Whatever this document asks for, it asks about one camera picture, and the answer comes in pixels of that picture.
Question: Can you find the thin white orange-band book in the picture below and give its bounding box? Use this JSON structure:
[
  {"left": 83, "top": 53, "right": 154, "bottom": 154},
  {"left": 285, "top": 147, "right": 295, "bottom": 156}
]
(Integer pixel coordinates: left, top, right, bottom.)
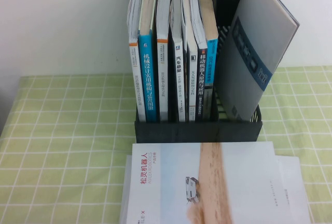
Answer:
[{"left": 126, "top": 0, "right": 145, "bottom": 121}]

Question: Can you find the white spine grey-foot book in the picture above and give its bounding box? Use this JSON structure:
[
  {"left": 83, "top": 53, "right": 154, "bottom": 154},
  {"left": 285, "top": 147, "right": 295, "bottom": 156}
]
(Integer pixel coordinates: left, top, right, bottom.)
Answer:
[{"left": 182, "top": 0, "right": 199, "bottom": 121}]

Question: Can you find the dark cover white spine book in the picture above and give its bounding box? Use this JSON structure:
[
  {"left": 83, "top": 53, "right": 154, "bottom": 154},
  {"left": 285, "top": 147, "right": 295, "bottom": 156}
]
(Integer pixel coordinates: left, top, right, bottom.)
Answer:
[{"left": 170, "top": 0, "right": 187, "bottom": 122}]

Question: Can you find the green checked tablecloth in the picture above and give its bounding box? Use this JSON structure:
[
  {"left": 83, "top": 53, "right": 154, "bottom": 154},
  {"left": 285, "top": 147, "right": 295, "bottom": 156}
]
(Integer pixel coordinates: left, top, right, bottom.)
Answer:
[{"left": 0, "top": 65, "right": 332, "bottom": 224}]

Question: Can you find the black plastic book holder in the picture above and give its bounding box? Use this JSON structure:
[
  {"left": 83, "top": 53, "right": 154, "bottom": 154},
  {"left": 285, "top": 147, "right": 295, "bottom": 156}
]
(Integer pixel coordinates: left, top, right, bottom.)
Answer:
[{"left": 129, "top": 0, "right": 263, "bottom": 143}]

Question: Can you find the blue spine mechanical design book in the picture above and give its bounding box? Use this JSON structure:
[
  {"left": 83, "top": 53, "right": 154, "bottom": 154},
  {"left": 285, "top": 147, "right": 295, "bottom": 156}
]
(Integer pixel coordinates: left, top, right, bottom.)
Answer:
[{"left": 137, "top": 0, "right": 159, "bottom": 122}]

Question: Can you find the AgileX brochure grey back cover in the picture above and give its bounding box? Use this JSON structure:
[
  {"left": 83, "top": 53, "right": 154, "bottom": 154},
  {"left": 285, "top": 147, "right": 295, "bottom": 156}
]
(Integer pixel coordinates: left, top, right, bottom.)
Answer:
[{"left": 216, "top": 0, "right": 300, "bottom": 122}]

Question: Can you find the black blue mobile robot book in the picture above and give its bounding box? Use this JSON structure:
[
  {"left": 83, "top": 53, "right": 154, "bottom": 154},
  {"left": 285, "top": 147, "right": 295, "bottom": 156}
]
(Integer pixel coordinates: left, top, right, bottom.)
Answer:
[{"left": 197, "top": 0, "right": 219, "bottom": 120}]

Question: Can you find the thick white orange-band book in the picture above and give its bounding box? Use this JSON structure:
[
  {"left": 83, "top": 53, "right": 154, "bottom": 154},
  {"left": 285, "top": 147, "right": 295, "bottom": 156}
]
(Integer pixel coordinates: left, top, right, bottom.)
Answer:
[{"left": 156, "top": 0, "right": 172, "bottom": 122}]

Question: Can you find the plain white booklet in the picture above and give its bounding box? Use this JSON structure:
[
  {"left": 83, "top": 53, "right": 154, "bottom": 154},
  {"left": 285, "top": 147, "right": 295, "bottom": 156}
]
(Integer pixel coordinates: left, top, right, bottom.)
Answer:
[{"left": 274, "top": 155, "right": 311, "bottom": 224}]

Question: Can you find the AgileX brochure white cover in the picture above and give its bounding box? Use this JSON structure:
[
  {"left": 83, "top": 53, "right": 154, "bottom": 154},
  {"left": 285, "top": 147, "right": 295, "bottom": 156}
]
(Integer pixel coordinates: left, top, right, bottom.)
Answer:
[{"left": 123, "top": 142, "right": 286, "bottom": 224}]

